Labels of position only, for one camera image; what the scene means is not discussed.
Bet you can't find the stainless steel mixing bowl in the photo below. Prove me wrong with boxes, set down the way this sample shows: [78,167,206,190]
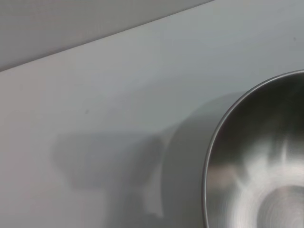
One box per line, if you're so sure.
[201,69,304,228]

